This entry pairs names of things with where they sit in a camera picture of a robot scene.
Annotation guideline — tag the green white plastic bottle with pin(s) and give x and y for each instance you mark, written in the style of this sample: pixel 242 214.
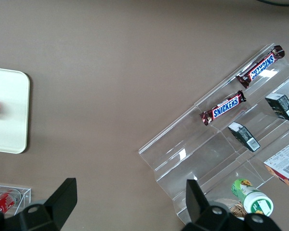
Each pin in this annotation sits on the green white plastic bottle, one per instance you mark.
pixel 253 197

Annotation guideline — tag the small black carton box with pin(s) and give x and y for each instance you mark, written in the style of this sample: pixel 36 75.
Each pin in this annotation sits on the small black carton box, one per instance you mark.
pixel 281 107
pixel 244 136

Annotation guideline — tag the clear acrylic tiered stand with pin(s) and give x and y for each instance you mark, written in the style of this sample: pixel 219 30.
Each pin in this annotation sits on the clear acrylic tiered stand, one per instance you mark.
pixel 183 154

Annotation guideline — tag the cream plastic tray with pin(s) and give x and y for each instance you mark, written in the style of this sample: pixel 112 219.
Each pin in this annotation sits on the cream plastic tray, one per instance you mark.
pixel 12 120

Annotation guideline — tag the red cola bottle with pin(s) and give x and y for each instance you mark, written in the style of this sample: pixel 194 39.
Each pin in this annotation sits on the red cola bottle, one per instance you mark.
pixel 2 204

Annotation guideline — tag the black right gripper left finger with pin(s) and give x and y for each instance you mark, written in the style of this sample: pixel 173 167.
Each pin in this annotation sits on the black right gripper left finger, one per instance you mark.
pixel 60 207

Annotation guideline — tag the brown table cover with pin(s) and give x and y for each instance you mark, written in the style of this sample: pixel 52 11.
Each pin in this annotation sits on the brown table cover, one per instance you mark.
pixel 110 72

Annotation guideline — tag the clear acrylic bottle rack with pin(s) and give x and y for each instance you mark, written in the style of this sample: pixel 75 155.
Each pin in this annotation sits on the clear acrylic bottle rack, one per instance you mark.
pixel 26 195

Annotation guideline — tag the white red carton box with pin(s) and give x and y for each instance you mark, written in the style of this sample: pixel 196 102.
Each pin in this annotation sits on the white red carton box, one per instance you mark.
pixel 284 163

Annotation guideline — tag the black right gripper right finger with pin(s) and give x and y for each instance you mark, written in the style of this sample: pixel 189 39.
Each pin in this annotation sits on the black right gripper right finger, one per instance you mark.
pixel 197 207

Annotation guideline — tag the Snickers chocolate bar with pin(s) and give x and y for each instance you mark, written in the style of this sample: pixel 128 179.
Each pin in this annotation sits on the Snickers chocolate bar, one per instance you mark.
pixel 222 107
pixel 260 67

